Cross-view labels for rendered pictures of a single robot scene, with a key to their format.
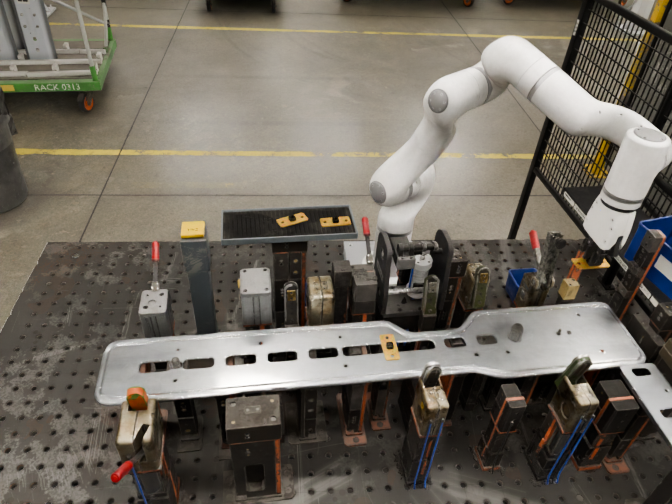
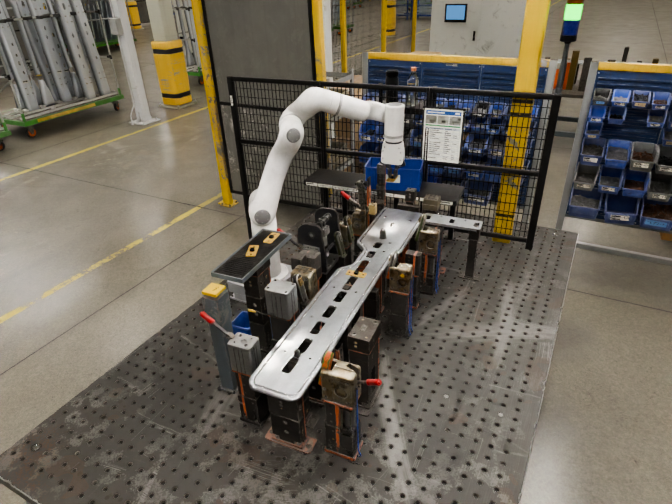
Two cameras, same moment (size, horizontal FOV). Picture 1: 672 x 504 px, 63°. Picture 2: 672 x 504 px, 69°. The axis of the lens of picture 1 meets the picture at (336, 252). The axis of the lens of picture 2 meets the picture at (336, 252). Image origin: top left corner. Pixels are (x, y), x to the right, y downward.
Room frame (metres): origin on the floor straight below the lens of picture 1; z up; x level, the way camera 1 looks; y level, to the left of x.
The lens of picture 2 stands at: (-0.01, 1.29, 2.11)
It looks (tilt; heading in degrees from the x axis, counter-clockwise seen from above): 30 degrees down; 306
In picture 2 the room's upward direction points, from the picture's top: 2 degrees counter-clockwise
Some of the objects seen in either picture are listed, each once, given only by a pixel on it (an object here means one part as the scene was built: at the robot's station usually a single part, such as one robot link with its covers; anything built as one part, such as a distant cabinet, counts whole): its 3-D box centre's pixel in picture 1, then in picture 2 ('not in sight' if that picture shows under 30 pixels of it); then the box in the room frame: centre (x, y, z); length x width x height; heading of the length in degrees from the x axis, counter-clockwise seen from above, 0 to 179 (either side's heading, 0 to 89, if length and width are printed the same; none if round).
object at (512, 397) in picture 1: (500, 429); (412, 279); (0.81, -0.45, 0.84); 0.11 x 0.08 x 0.29; 11
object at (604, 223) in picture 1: (611, 218); (393, 150); (1.02, -0.61, 1.38); 0.10 x 0.07 x 0.11; 11
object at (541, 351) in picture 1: (382, 351); (356, 277); (0.92, -0.13, 1.00); 1.38 x 0.22 x 0.02; 101
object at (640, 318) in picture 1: (628, 364); (407, 229); (1.06, -0.87, 0.85); 0.12 x 0.03 x 0.30; 11
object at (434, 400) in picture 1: (422, 433); (399, 300); (0.77, -0.24, 0.87); 0.12 x 0.09 x 0.35; 11
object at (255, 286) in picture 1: (258, 333); (285, 329); (1.03, 0.20, 0.90); 0.13 x 0.10 x 0.41; 11
